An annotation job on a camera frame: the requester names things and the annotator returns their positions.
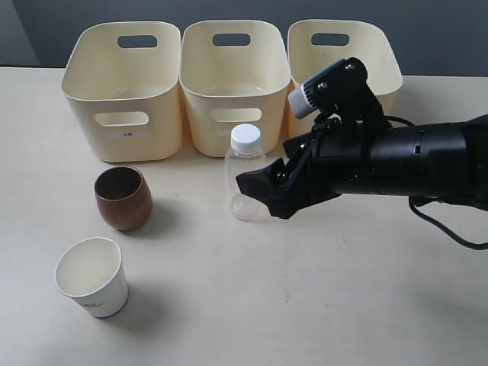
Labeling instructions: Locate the white paper cup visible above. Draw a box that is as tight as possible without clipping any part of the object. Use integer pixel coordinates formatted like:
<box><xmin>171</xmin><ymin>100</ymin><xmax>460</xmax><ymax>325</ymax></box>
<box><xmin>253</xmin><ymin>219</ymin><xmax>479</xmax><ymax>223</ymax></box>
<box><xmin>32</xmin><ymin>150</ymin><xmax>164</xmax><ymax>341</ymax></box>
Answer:
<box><xmin>54</xmin><ymin>237</ymin><xmax>129</xmax><ymax>319</ymax></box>

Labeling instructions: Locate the middle cream plastic bin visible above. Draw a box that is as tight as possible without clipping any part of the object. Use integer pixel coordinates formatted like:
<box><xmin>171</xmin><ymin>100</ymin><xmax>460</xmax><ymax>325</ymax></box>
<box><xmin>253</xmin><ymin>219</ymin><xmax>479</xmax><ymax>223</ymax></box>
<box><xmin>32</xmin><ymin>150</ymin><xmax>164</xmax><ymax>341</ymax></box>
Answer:
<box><xmin>179</xmin><ymin>20</ymin><xmax>291</xmax><ymax>157</ymax></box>

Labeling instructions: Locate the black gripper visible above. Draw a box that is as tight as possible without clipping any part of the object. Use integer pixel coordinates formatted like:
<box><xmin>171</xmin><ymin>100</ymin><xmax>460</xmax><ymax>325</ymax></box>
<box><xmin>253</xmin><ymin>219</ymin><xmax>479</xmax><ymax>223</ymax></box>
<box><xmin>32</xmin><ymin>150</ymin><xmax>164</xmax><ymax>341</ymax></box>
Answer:
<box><xmin>236</xmin><ymin>122</ymin><xmax>376</xmax><ymax>220</ymax></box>

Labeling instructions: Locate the cream plastic bin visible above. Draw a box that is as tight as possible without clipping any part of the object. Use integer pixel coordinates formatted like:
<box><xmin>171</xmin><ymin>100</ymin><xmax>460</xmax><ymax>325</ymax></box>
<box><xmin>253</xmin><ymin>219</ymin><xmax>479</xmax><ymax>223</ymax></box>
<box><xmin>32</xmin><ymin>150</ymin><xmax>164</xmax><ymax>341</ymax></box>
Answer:
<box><xmin>179</xmin><ymin>20</ymin><xmax>291</xmax><ymax>157</ymax></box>
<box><xmin>62</xmin><ymin>21</ymin><xmax>183</xmax><ymax>162</ymax></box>
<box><xmin>287</xmin><ymin>20</ymin><xmax>403</xmax><ymax>138</ymax></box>

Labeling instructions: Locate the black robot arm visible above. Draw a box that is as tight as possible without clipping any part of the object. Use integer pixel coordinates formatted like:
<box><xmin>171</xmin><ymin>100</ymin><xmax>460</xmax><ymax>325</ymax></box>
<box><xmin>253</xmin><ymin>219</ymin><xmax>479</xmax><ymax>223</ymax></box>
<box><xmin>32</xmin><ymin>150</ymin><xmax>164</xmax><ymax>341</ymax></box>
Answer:
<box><xmin>236</xmin><ymin>116</ymin><xmax>487</xmax><ymax>219</ymax></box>

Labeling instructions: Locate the left cream plastic bin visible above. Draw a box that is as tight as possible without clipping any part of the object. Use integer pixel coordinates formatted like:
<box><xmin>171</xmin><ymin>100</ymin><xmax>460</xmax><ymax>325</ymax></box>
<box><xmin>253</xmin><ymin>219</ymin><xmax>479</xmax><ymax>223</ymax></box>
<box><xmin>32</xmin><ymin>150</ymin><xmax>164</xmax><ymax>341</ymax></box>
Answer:
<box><xmin>62</xmin><ymin>21</ymin><xmax>183</xmax><ymax>162</ymax></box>

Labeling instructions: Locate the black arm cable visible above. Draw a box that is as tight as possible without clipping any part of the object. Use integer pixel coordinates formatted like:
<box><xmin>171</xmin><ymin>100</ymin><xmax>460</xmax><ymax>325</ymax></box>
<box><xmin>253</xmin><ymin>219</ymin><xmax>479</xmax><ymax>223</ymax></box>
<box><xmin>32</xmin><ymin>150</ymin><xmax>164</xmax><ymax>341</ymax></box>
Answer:
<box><xmin>384</xmin><ymin>116</ymin><xmax>488</xmax><ymax>251</ymax></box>

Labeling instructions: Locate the brown wooden cup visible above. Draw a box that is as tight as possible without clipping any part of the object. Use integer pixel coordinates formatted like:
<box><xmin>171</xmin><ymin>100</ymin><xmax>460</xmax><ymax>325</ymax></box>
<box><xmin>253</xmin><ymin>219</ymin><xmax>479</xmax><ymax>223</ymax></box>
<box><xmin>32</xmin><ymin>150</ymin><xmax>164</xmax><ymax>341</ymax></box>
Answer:
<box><xmin>94</xmin><ymin>166</ymin><xmax>153</xmax><ymax>231</ymax></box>

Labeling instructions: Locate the right cream plastic bin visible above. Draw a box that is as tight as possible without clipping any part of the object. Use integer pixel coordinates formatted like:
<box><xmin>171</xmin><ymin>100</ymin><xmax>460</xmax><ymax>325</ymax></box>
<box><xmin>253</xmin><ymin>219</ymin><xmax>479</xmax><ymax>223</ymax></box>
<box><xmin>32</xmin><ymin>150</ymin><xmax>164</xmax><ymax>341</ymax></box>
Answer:
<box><xmin>287</xmin><ymin>20</ymin><xmax>403</xmax><ymax>138</ymax></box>

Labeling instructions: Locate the clear plastic bottle white cap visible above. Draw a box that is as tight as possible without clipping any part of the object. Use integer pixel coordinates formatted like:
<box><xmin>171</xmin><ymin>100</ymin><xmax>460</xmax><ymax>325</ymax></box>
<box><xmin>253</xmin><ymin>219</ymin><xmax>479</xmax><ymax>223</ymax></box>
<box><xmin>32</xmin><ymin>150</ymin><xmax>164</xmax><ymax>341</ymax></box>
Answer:
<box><xmin>224</xmin><ymin>124</ymin><xmax>267</xmax><ymax>221</ymax></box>

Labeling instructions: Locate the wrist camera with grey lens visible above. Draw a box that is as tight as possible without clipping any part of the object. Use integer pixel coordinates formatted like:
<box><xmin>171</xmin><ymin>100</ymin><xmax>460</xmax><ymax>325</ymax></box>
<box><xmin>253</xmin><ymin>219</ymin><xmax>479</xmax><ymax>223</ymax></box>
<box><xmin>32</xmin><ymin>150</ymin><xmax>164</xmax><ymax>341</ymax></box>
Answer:
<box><xmin>288</xmin><ymin>57</ymin><xmax>391</xmax><ymax>133</ymax></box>

